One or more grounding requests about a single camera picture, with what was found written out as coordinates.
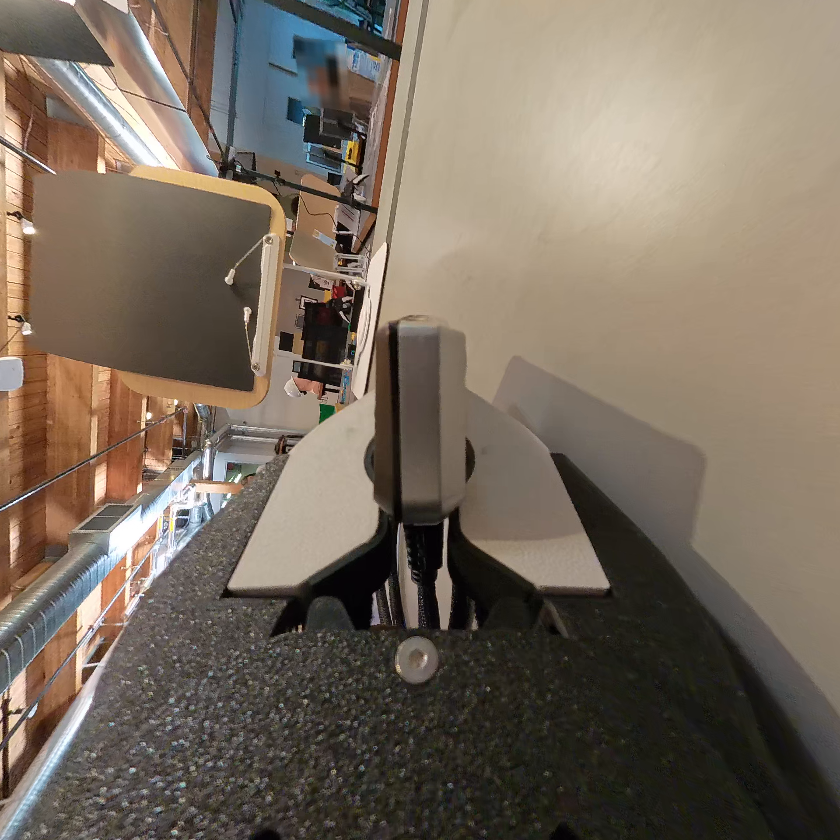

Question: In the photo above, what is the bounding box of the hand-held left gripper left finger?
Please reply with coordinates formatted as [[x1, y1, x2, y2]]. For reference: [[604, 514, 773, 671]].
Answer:
[[226, 392, 398, 627]]

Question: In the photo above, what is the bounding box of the silver duct with vent grille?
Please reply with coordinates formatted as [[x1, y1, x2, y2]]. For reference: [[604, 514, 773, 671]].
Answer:
[[0, 420, 217, 690]]

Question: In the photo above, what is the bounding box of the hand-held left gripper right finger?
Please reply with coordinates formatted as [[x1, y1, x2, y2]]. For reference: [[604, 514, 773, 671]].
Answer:
[[448, 392, 613, 627]]

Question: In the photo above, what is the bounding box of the black flag panel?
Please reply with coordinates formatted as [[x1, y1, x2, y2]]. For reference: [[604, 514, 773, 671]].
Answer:
[[0, 0, 116, 67]]

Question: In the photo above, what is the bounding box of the wood-framed black panel stand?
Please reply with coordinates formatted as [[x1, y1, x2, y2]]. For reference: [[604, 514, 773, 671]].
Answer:
[[29, 164, 389, 411]]

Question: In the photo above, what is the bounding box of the silver ceiling duct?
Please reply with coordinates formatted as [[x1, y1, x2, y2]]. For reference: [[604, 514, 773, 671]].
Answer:
[[33, 0, 217, 175]]

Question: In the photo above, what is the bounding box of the beige panel on white stand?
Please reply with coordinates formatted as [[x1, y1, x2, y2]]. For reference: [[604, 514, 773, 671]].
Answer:
[[289, 230, 342, 271], [298, 174, 342, 217]]

